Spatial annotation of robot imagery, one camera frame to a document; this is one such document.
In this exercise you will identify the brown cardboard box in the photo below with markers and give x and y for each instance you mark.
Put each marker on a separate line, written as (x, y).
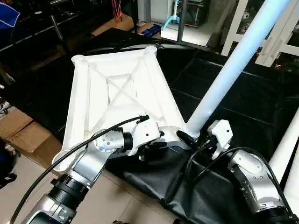
(28, 137)

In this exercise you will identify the black work mat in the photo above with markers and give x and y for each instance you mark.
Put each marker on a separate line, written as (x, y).
(252, 102)

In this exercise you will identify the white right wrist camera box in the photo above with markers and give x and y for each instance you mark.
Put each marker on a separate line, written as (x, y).
(220, 135)

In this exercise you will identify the white plastic table leg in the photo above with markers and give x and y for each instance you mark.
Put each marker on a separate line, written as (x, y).
(293, 186)
(286, 149)
(238, 60)

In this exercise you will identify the white plastic table top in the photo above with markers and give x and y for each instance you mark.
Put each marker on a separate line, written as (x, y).
(117, 88)

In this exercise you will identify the white drawer cabinet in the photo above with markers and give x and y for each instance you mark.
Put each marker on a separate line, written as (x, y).
(280, 42)

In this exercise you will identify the light blue hanger hook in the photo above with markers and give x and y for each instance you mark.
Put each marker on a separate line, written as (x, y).
(173, 19)

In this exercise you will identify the small blue box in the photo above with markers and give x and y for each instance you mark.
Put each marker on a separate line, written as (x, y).
(150, 31)

